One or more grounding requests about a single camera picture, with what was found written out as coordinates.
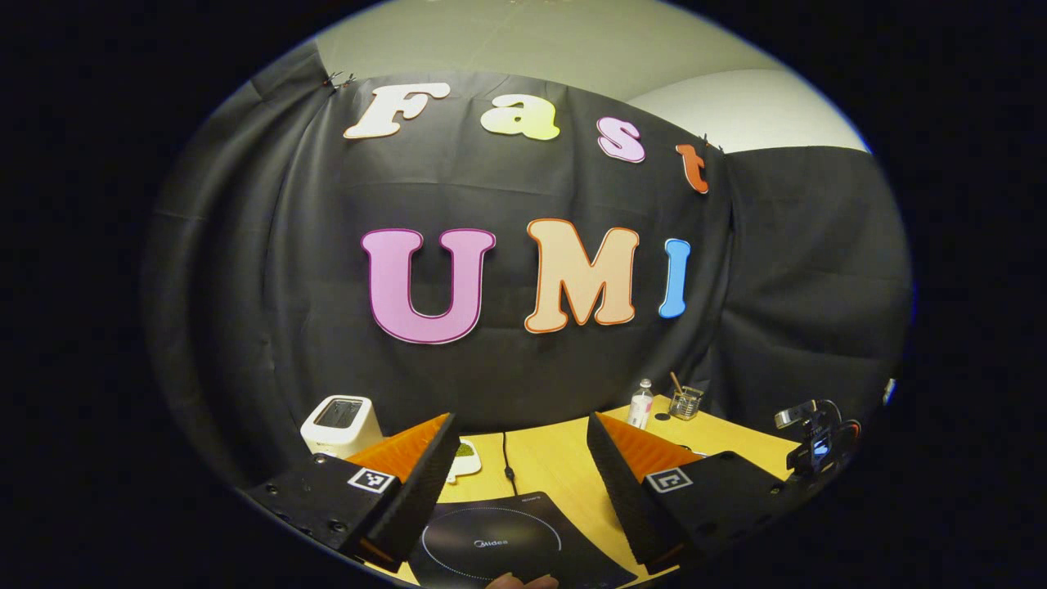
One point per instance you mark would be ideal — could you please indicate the small white dish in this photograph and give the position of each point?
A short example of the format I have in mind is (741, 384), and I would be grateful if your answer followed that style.
(466, 460)

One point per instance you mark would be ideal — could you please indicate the clear bottle with pink label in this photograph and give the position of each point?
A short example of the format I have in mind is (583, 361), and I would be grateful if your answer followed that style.
(640, 407)

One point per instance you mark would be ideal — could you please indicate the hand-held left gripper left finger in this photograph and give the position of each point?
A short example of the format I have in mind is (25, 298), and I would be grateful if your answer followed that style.
(425, 491)

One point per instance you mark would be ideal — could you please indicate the black induction cooktop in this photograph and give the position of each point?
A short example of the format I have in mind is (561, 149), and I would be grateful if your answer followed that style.
(507, 556)

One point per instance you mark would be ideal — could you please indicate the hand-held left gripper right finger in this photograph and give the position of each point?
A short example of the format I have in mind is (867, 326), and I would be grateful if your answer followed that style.
(626, 499)

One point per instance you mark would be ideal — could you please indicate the white toaster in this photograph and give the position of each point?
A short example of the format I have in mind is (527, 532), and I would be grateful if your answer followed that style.
(339, 425)

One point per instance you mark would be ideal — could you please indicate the wooden stick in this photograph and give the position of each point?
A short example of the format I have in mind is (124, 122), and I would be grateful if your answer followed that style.
(677, 384)

